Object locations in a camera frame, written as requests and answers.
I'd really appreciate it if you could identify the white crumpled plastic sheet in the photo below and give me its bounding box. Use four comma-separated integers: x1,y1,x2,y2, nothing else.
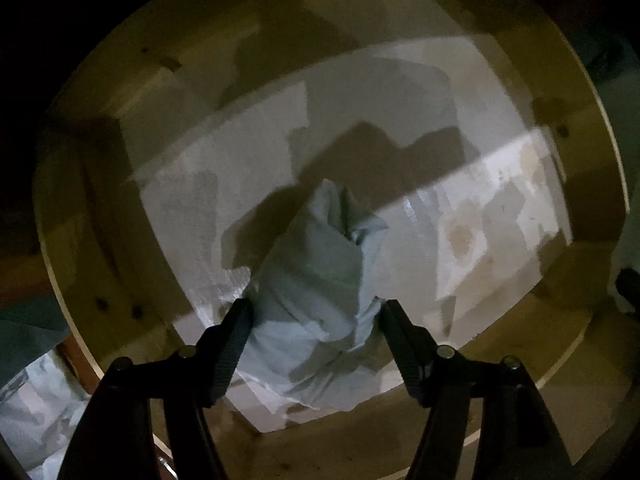
1,350,90,479

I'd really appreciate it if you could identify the blue checked cloth cover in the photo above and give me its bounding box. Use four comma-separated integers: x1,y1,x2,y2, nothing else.
0,295,70,387

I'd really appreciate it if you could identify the light grey garment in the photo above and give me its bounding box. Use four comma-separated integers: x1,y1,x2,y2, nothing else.
239,180,392,411

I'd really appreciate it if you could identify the wooden drawer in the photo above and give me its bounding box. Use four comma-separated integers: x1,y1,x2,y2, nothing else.
34,0,632,480

